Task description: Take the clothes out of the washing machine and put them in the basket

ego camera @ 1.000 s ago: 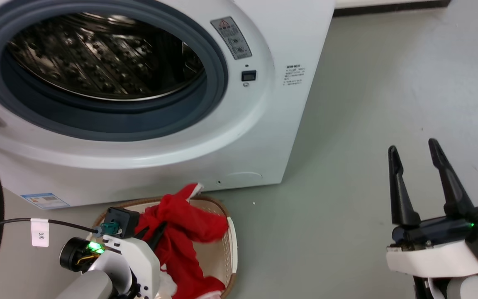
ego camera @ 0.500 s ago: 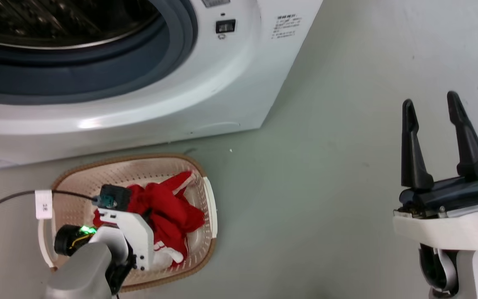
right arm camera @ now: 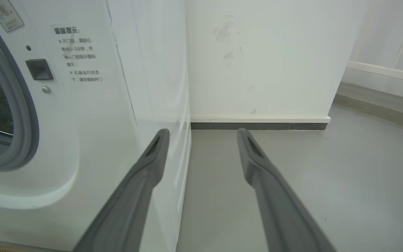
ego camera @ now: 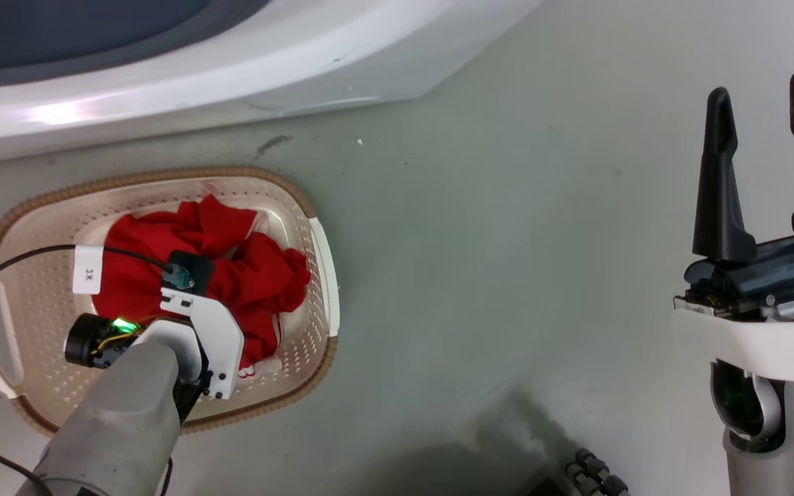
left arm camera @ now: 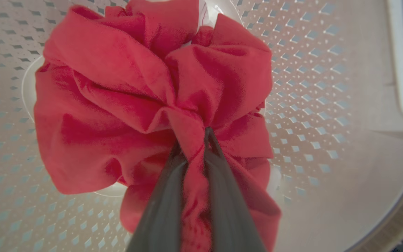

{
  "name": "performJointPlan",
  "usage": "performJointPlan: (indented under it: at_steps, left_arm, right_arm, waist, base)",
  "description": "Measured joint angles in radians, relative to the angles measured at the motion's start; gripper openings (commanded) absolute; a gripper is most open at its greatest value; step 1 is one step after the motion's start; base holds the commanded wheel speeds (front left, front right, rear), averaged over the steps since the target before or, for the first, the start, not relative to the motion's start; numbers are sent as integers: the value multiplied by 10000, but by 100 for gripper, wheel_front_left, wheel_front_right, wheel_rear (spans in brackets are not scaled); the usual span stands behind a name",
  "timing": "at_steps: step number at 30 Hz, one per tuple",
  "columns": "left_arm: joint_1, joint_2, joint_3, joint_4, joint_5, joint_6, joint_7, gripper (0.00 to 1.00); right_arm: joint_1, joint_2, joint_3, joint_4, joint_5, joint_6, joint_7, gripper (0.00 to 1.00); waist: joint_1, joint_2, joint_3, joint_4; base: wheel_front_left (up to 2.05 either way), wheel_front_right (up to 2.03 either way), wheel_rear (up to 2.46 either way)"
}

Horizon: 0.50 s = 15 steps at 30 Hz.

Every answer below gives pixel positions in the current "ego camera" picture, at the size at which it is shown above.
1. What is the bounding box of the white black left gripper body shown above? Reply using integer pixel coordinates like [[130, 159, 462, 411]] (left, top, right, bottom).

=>
[[63, 287, 245, 401]]

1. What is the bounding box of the beige perforated laundry basket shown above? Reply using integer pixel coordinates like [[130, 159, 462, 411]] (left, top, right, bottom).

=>
[[0, 165, 341, 437]]

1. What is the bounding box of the red garment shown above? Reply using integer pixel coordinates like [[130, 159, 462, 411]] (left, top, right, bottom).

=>
[[91, 194, 313, 371]]

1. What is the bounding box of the white cable label tag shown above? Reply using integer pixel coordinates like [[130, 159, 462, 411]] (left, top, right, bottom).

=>
[[72, 245, 105, 296]]

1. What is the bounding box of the thin black cable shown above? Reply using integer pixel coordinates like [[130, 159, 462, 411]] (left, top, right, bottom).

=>
[[0, 244, 174, 496]]

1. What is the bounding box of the dark grey washer door ring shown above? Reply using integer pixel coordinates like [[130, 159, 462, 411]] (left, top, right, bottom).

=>
[[0, 0, 272, 90]]

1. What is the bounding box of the dark blue white right gripper body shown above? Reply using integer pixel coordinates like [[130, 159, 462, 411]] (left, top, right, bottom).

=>
[[672, 233, 794, 384]]

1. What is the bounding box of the white washing machine body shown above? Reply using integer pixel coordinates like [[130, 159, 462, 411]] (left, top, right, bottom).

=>
[[0, 0, 544, 167]]

